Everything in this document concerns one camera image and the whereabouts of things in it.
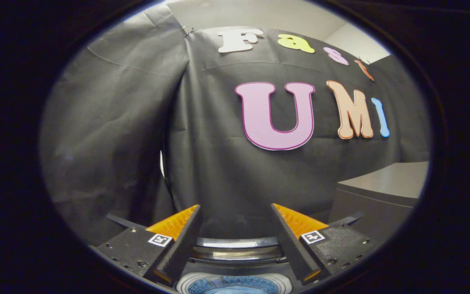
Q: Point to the black binder clip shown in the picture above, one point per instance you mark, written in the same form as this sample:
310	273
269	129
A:
189	30

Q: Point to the light blue shirt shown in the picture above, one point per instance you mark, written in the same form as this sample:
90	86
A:
235	290

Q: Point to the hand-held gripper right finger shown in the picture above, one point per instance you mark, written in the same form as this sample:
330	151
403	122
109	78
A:
292	249

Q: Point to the black backdrop cloth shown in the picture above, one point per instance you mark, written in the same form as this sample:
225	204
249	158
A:
116	134

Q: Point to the beige cabinet with grey top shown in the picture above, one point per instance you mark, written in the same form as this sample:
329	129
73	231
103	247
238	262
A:
382	183

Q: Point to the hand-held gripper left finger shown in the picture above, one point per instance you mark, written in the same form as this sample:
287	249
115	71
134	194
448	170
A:
182	249

